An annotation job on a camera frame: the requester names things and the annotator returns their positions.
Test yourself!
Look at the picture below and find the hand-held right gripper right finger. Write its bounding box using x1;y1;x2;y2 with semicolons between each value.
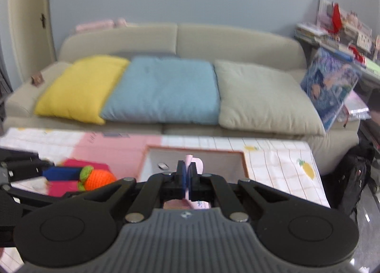
187;162;294;223

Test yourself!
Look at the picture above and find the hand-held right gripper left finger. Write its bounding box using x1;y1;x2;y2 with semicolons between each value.
63;160;188;222

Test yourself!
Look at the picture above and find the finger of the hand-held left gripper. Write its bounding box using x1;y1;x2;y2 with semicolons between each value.
0;185;80;212
0;147;85;186

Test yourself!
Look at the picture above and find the pink cloth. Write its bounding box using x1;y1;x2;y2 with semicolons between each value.
163;154;211;210

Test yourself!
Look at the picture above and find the orange cardboard box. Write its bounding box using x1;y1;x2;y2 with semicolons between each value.
139;143;251;186

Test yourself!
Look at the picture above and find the orange knitted fruit toy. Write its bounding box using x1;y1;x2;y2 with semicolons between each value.
77;166;117;192

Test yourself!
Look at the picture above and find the red lidded box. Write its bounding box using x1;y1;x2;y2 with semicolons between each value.
47;158;111;198

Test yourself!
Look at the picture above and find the yellow pillow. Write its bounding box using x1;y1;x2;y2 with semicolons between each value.
34;55;131;126

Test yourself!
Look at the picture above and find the checked fruit print tablecloth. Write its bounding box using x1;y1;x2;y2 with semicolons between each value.
0;127;332;273

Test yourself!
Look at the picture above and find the light blue pillow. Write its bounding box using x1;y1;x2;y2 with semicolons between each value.
99;56;222;126

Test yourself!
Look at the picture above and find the grey step ladder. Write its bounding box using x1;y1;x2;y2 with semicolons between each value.
0;63;14;122

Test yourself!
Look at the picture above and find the grey-beige pillow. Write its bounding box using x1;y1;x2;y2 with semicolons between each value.
213;59;327;137

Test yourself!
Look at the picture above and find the beige fabric sofa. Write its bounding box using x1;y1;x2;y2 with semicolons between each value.
2;22;361;173

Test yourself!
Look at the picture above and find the pink bolster cushion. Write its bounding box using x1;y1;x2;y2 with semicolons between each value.
74;18;128;32

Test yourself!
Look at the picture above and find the cream door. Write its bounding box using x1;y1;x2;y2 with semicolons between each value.
7;0;57;90

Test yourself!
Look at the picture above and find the black backpack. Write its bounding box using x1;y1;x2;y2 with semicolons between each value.
337;143;378;218

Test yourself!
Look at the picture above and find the blue printed figure cushion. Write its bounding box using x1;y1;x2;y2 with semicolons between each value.
299;47;363;132

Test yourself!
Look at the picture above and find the clear bag with pink contents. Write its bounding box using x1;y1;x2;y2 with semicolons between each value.
346;91;372;121

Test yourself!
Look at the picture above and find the stack of books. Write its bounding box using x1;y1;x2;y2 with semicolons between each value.
294;22;327;44

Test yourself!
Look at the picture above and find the red hanging ornament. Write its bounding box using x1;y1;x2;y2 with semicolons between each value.
332;4;344;34

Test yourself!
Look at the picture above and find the cluttered side shelf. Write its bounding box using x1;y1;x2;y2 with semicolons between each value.
316;0;373;51

